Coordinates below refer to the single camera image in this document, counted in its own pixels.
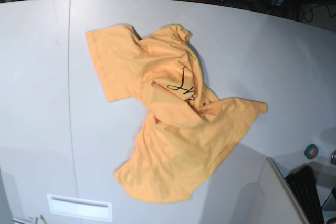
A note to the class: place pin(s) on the black keyboard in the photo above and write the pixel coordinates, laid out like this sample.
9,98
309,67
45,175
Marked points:
303,186

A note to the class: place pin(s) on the silver knob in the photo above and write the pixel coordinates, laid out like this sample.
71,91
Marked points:
333,158

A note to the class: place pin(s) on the orange t-shirt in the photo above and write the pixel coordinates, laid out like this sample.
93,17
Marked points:
188,131

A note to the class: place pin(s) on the grey desk partition panel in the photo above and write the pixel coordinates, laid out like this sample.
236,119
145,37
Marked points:
280,204

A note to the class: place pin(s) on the white cable tray slot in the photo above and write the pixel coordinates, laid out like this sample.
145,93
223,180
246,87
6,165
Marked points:
80,208

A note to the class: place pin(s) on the green tape roll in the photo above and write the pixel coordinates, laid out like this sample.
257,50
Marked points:
311,151

